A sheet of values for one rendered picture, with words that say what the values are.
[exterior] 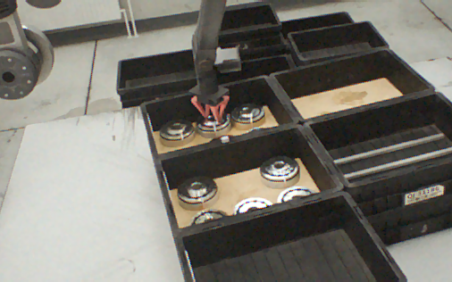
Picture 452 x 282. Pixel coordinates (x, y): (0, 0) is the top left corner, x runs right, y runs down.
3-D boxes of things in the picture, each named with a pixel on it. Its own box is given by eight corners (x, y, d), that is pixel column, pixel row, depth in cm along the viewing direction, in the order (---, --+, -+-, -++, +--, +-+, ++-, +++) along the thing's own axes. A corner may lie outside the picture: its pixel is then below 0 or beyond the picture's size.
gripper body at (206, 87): (203, 87, 182) (199, 64, 177) (230, 95, 176) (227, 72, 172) (188, 96, 178) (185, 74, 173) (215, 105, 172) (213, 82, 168)
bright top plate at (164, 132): (165, 143, 175) (164, 141, 175) (155, 127, 183) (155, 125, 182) (197, 133, 177) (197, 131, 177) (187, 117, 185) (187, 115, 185)
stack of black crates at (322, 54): (305, 145, 288) (300, 61, 263) (292, 113, 313) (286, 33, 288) (387, 132, 290) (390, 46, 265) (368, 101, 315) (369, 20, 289)
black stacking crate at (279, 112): (162, 194, 163) (154, 160, 157) (146, 136, 187) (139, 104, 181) (302, 159, 169) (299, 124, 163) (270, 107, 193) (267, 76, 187)
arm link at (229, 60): (194, 34, 164) (198, 62, 161) (236, 28, 165) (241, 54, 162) (196, 57, 175) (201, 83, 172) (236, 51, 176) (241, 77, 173)
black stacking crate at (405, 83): (303, 158, 169) (301, 124, 163) (271, 107, 193) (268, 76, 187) (434, 126, 175) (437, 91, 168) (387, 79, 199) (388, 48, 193)
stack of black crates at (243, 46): (213, 115, 320) (201, 37, 295) (207, 88, 345) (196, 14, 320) (288, 103, 321) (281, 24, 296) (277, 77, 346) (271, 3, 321)
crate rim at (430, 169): (346, 197, 139) (346, 188, 138) (301, 130, 163) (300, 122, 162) (504, 155, 145) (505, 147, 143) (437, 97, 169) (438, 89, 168)
